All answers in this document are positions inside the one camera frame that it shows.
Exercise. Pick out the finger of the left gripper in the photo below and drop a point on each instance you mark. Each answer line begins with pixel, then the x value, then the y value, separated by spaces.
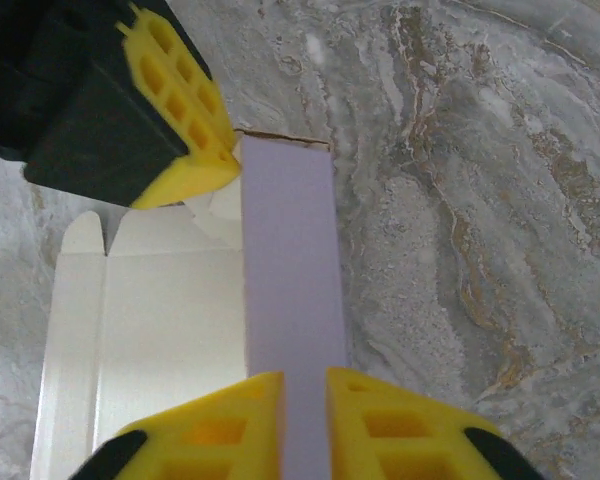
pixel 130 140

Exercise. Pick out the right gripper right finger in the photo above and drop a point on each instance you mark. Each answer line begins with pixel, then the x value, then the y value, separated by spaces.
pixel 395 435

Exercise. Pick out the white and lilac paper box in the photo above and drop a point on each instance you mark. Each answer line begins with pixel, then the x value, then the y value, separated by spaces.
pixel 290 250

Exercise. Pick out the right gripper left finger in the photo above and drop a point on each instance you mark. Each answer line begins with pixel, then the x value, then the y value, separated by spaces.
pixel 220 435

